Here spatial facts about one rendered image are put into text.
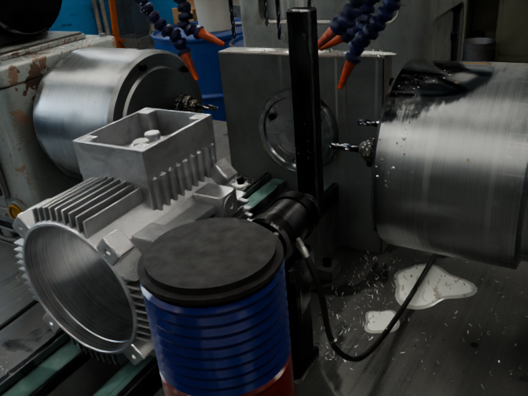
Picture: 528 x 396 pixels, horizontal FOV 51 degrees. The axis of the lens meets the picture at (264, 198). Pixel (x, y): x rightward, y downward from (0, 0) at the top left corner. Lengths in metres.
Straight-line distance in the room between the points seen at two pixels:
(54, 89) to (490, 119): 0.68
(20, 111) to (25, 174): 0.12
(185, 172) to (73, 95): 0.39
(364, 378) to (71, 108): 0.61
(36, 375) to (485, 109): 0.57
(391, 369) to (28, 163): 0.71
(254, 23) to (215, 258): 0.89
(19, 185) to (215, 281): 0.93
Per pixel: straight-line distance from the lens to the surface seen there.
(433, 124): 0.65
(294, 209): 0.64
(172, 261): 0.22
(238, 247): 0.23
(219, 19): 2.94
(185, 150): 0.61
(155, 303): 0.22
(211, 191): 0.62
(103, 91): 0.92
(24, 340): 0.94
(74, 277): 0.69
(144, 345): 0.60
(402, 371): 0.77
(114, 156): 0.59
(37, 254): 0.66
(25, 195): 1.12
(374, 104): 0.88
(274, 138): 0.97
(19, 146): 1.07
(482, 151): 0.63
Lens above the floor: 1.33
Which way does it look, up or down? 26 degrees down
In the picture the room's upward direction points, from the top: 5 degrees counter-clockwise
